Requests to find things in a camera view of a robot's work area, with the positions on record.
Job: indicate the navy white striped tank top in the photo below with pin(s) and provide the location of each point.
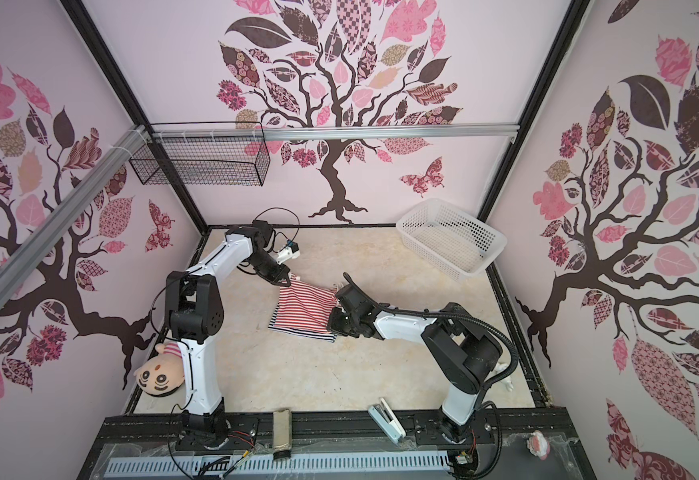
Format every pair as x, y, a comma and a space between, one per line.
328, 337

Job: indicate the black wire mesh basket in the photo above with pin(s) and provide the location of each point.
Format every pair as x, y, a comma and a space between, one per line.
225, 153

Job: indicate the white plastic laundry basket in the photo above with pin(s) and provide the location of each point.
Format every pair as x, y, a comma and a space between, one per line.
453, 241

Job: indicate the grey rectangular block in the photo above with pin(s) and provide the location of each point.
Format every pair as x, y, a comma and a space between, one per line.
282, 434

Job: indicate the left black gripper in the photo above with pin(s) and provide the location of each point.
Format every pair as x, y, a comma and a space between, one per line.
279, 271

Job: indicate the white stapler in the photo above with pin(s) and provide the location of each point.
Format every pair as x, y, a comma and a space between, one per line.
385, 418

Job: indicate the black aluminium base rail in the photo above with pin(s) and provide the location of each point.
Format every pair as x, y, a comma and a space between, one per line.
422, 426

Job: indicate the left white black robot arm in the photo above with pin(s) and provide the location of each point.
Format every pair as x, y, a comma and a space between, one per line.
195, 315

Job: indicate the plush doll striped hat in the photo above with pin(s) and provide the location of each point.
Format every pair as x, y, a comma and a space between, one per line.
163, 374

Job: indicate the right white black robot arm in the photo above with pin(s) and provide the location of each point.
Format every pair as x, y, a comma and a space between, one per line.
471, 353

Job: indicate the silver left aluminium bar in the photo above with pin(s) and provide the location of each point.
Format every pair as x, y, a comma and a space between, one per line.
31, 252

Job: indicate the pink white small toy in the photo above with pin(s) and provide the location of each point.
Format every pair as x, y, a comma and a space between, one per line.
538, 445

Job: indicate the red white striped tank top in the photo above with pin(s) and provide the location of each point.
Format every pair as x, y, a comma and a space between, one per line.
306, 307

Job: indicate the silver rear aluminium bar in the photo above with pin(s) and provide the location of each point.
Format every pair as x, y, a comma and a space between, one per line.
334, 132

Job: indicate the silver aluminium bar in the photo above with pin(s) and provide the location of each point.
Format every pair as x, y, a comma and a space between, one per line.
334, 132
31, 252

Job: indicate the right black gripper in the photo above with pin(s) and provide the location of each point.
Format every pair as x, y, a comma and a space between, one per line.
334, 323

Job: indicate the white slotted cable duct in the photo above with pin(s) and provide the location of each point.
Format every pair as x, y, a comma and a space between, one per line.
262, 465

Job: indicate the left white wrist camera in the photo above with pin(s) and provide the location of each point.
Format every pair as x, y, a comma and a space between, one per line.
290, 251

